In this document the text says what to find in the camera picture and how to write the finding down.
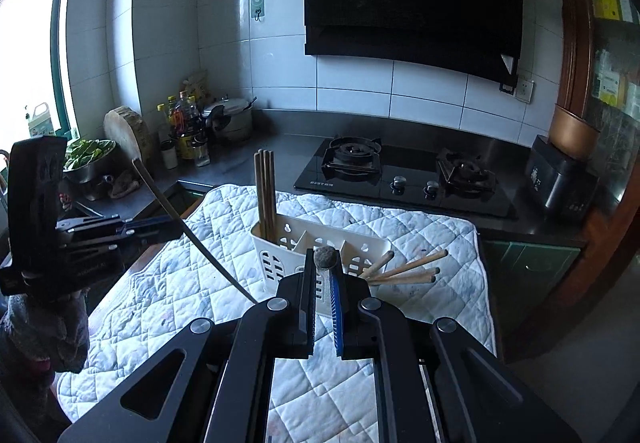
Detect round wooden cutting board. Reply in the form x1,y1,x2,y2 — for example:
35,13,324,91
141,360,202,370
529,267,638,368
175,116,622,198
103,106,146,164

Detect copper coloured pot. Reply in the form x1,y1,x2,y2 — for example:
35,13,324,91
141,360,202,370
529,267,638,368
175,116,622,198
549,103,604,160

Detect cluster of condiment bottles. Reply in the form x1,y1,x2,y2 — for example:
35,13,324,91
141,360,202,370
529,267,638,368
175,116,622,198
156,90,212,170

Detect green window frame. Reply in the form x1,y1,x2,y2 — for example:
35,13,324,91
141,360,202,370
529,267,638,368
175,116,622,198
49,0,87,135

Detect black rice cooker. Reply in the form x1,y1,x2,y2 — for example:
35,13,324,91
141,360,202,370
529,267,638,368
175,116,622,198
524,134,600,224

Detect white plastic utensil holder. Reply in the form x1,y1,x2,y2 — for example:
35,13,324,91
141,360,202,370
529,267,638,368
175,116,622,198
250,214,394,299

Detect group of wooden chopsticks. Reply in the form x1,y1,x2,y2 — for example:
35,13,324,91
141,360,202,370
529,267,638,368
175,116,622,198
252,149,449,285

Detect green vegetables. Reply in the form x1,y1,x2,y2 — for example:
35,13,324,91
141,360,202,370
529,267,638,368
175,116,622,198
64,138,117,171

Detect white quilted blanket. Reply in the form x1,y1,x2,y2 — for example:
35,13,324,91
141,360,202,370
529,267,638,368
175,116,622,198
55,183,499,443

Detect black gas stove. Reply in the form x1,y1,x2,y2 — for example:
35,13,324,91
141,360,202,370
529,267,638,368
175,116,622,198
293,136,519,219

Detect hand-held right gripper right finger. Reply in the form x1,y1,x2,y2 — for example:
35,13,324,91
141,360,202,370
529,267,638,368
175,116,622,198
328,254,583,443

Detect detergent jug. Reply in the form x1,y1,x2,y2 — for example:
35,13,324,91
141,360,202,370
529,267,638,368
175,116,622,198
27,102,55,140

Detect steel bowl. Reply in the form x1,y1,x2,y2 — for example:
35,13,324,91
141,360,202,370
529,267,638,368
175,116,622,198
62,139,119,185

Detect person's left forearm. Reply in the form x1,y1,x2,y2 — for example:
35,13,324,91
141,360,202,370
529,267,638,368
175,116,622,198
0,358,71,434

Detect ginger root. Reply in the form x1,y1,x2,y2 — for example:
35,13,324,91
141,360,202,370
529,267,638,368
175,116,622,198
109,173,141,199

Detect wooden glass-door cabinet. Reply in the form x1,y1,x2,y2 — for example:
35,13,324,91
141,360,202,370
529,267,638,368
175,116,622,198
547,0,640,244

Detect steel pressure cooker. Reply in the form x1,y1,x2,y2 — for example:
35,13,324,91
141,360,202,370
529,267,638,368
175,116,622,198
201,94,256,143

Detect person's left hand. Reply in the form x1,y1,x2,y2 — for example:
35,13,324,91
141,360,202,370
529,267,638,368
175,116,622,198
0,289,92,375

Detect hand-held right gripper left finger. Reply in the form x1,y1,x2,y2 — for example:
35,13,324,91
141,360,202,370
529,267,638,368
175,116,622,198
57,253,317,443

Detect long brown chopstick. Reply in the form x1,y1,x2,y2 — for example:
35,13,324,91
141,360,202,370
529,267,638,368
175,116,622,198
313,246,337,274
131,157,260,305
366,250,396,277

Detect green lower cabinet door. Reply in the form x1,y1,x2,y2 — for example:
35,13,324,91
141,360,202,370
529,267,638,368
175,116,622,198
479,239,584,325

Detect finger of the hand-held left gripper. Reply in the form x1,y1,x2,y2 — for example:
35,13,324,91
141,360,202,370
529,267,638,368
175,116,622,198
67,235,167,256
56,215,185,240

